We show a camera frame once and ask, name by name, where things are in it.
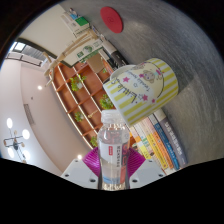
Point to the ceiling air vent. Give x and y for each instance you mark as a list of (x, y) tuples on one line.
[(29, 114)]

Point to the grey curtain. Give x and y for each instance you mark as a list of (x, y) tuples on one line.
[(30, 55)]

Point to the stack of white books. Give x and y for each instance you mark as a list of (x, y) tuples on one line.
[(68, 21)]

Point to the brown chair back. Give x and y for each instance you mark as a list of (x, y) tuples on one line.
[(96, 63)]

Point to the tall green white carton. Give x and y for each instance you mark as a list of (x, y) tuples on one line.
[(88, 50)]

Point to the book stack with orange disc cover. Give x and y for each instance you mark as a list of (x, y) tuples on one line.
[(115, 55)]

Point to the branched ceiling lamp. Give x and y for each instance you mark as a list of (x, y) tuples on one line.
[(15, 143)]

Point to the orange wooden shelf unit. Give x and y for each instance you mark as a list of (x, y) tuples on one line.
[(86, 100)]

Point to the clear plastic water bottle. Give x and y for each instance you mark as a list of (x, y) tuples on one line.
[(114, 153)]

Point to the yellow striped white mug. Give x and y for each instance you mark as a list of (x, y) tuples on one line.
[(146, 93)]

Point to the round ceiling downlight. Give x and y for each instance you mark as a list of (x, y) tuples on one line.
[(79, 156), (40, 87)]

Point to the flat round red coaster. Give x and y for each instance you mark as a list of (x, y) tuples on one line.
[(111, 19)]

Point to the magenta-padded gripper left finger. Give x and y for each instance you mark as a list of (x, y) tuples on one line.
[(80, 173)]

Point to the colourful stack of books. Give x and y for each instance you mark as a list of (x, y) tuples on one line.
[(160, 143)]

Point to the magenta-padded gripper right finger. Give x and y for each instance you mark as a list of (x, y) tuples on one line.
[(148, 173)]

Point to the window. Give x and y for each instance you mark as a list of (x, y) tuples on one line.
[(18, 46)]

